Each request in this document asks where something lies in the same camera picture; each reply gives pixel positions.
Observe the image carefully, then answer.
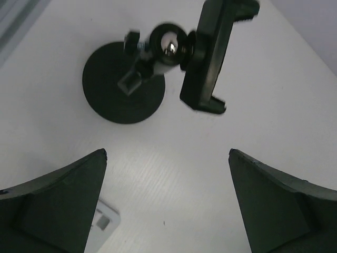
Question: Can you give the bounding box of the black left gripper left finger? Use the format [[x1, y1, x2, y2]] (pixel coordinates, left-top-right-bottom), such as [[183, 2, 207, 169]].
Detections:
[[1, 149, 107, 252]]

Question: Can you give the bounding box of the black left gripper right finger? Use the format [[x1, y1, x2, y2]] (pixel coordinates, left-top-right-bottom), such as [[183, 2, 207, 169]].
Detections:
[[229, 149, 336, 252]]

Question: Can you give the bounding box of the white phone face down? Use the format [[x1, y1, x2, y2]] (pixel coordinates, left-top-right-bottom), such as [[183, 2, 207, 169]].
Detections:
[[84, 199, 121, 253]]

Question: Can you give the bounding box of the black phone stand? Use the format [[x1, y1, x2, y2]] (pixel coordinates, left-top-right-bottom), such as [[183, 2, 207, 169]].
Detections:
[[82, 1, 260, 124]]

